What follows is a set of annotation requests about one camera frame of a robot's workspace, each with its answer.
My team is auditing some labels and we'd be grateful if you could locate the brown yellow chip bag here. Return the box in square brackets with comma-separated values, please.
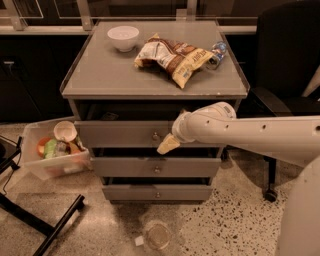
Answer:
[134, 34, 213, 89]

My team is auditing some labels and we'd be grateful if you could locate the grey top drawer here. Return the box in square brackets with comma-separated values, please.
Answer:
[73, 103, 235, 149]

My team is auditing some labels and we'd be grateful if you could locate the green item in bin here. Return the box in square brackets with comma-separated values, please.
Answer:
[44, 139, 57, 159]

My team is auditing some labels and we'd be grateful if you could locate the white ceramic bowl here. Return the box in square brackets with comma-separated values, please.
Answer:
[107, 26, 140, 52]

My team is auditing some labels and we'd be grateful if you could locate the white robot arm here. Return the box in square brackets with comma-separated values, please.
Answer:
[158, 102, 320, 256]

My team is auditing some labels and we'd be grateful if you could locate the grey drawer cabinet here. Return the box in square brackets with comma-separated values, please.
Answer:
[59, 19, 250, 205]

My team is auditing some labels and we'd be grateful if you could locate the clear plastic storage bin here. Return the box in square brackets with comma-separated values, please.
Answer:
[22, 116, 91, 180]

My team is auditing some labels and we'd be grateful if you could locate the round floor plate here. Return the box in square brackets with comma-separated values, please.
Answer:
[145, 221, 171, 250]

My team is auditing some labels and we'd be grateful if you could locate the grey drawer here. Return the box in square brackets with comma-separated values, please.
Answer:
[102, 177, 212, 201]
[92, 148, 221, 178]
[73, 103, 235, 149]

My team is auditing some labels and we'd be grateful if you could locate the grey bottom drawer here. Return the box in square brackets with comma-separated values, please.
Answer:
[102, 177, 212, 201]

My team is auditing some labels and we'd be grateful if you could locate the white cup in bin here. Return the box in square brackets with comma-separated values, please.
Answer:
[53, 121, 77, 142]

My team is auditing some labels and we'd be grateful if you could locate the small white paper scrap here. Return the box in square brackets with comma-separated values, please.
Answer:
[135, 236, 144, 246]

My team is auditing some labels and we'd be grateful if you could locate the black office chair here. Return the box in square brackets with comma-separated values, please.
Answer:
[227, 0, 320, 201]

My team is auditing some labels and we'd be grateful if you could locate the orange fruit in bin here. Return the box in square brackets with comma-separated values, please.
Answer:
[37, 137, 51, 158]

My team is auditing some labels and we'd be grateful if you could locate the white card packet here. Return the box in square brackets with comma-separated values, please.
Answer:
[101, 112, 118, 121]

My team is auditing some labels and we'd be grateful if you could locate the clear plastic water bottle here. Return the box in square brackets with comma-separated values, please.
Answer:
[206, 41, 227, 70]

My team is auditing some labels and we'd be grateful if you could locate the black stand base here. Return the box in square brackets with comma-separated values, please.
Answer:
[0, 136, 85, 256]

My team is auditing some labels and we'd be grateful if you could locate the grey middle drawer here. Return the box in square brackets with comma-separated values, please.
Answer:
[92, 148, 221, 178]

